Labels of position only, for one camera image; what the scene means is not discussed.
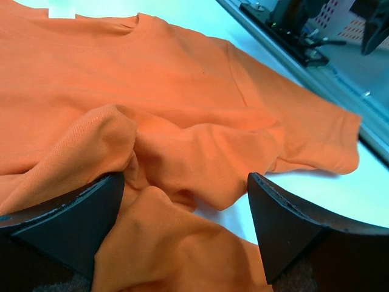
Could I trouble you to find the white laundry basket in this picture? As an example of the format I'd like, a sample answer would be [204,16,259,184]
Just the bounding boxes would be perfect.
[309,0,365,44]

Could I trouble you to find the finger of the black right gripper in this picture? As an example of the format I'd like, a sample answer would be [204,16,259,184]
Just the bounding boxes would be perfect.
[361,0,388,55]

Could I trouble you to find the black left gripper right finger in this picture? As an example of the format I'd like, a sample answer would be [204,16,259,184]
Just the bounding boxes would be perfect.
[247,173,388,291]

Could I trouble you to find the orange t shirt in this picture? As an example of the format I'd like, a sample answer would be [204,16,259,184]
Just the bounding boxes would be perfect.
[1,1,361,291]

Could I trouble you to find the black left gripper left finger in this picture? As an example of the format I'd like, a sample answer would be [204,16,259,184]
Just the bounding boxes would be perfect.
[1,173,125,291]

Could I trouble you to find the aluminium rail frame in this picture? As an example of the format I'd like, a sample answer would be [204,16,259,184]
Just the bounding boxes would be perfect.
[218,1,388,165]

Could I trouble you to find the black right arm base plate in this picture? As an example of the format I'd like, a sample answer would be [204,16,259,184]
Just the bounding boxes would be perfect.
[239,0,329,68]

